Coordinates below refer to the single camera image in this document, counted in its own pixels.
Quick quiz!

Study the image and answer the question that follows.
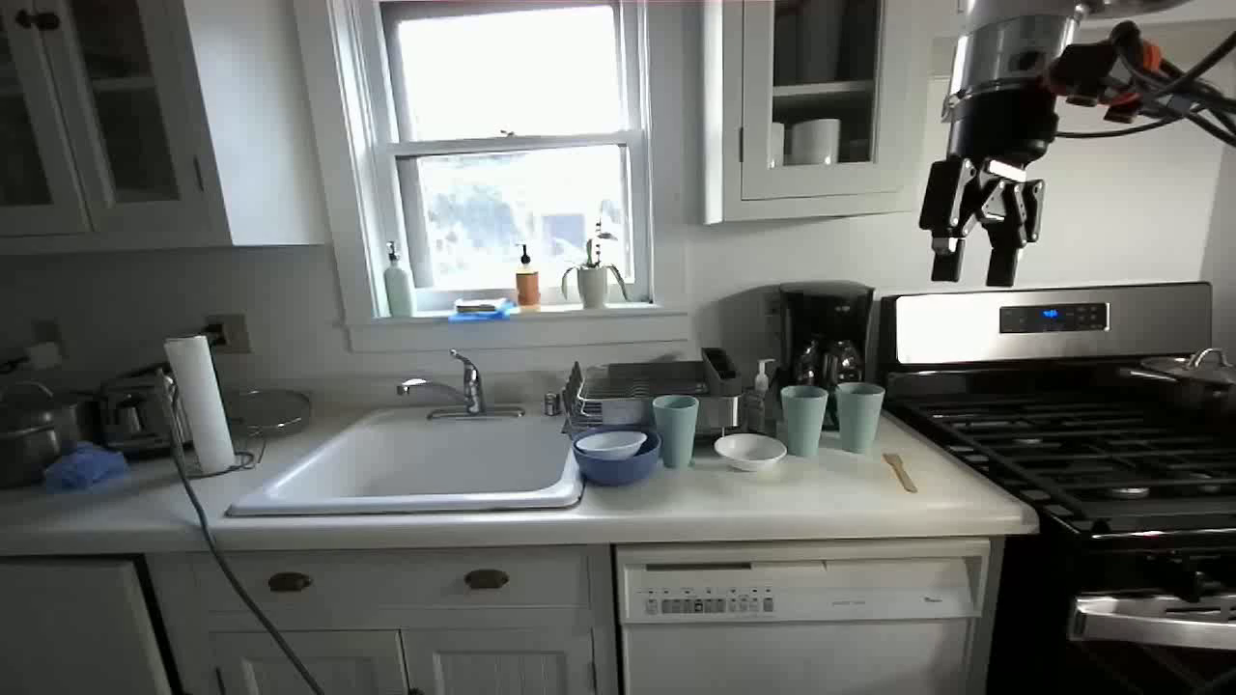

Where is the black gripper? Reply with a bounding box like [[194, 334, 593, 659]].
[[915, 81, 1063, 288]]

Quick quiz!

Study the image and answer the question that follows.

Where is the wooden handle fork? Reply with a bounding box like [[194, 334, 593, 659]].
[[881, 448, 924, 499]]

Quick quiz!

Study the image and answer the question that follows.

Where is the light blue plastic cup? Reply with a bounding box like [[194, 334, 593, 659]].
[[648, 391, 704, 469], [776, 383, 830, 460], [835, 379, 889, 455]]

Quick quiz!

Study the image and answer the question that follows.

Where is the dark countertop appliance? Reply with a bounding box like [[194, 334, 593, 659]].
[[0, 369, 70, 491]]

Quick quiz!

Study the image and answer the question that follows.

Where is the black coffee maker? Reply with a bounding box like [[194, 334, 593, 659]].
[[767, 283, 881, 437]]

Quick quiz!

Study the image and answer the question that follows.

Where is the white mug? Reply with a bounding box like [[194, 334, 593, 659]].
[[783, 116, 847, 168]]

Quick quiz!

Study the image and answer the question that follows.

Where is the stainless gas stove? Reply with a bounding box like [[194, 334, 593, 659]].
[[872, 283, 1236, 695]]

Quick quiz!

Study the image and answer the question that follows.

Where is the steel pan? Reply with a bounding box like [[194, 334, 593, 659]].
[[1114, 343, 1236, 417]]

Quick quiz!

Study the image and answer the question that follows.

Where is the clear soap dispenser bottle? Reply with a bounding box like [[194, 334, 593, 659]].
[[749, 355, 780, 441]]

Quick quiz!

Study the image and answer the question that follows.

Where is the small white bowl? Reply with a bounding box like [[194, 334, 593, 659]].
[[711, 427, 790, 476]]

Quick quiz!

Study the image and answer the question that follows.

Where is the stainless dish rack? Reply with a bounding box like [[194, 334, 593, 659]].
[[558, 343, 751, 441]]

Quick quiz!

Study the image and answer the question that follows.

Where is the white plant pot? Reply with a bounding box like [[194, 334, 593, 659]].
[[558, 226, 632, 311]]

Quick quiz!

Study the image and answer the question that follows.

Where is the white bowl inside blue bowl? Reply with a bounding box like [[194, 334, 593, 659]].
[[575, 427, 651, 462]]

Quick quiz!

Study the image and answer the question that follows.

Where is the white dishwasher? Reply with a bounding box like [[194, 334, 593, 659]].
[[615, 535, 1004, 695]]

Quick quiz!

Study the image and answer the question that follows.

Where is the amber pump bottle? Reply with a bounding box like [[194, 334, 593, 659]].
[[512, 240, 545, 311]]

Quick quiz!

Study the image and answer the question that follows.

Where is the white framed window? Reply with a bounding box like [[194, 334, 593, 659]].
[[289, 0, 693, 355]]

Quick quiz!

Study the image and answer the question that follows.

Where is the blue sponge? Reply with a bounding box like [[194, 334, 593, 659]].
[[445, 296, 512, 323]]

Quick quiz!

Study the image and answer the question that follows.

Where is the chrome faucet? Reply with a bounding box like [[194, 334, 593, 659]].
[[395, 346, 491, 419]]

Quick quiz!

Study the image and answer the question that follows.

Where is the white green soap bottle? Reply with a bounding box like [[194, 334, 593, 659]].
[[380, 240, 415, 321]]

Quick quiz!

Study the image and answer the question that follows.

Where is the white kitchen sink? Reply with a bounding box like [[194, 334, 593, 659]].
[[226, 405, 588, 521]]

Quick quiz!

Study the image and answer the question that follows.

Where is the white base cabinet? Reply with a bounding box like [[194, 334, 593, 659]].
[[0, 545, 623, 695]]

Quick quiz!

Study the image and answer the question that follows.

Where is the glass lid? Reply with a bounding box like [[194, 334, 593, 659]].
[[226, 387, 316, 445]]

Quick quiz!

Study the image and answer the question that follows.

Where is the white paper towel roll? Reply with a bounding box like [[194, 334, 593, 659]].
[[163, 333, 241, 480]]

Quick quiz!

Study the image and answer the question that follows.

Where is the silver toaster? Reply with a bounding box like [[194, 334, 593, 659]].
[[93, 363, 185, 455]]

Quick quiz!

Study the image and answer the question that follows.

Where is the blue cloth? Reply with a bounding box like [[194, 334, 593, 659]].
[[39, 441, 131, 495]]

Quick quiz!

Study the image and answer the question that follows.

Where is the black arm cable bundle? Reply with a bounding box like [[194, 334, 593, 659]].
[[1047, 15, 1236, 145]]

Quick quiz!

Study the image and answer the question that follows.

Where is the small white glass-door wall cabinet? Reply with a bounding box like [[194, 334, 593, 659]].
[[698, 0, 956, 230]]

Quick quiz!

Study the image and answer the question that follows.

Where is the large white glass-door wall cabinet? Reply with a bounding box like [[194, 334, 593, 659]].
[[0, 0, 328, 256]]

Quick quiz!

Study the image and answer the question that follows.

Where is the wall power outlet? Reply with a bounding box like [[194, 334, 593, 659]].
[[204, 311, 253, 360]]

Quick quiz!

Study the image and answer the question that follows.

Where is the black power cable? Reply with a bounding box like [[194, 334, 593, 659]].
[[156, 369, 328, 695]]

